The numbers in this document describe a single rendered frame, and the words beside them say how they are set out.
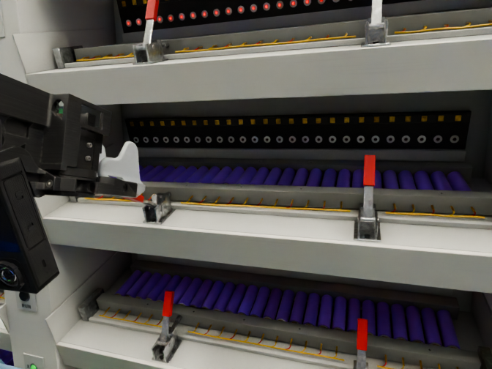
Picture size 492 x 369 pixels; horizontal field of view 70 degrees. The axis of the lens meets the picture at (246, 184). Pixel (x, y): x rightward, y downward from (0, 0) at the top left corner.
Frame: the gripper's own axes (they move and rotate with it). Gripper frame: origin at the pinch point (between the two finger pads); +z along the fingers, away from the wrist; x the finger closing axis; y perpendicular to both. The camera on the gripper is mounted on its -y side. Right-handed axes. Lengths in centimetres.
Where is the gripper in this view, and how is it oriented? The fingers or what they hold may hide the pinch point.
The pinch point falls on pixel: (129, 193)
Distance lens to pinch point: 43.6
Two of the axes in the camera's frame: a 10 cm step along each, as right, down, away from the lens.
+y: 0.6, -10.0, 0.8
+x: -9.5, -0.4, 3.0
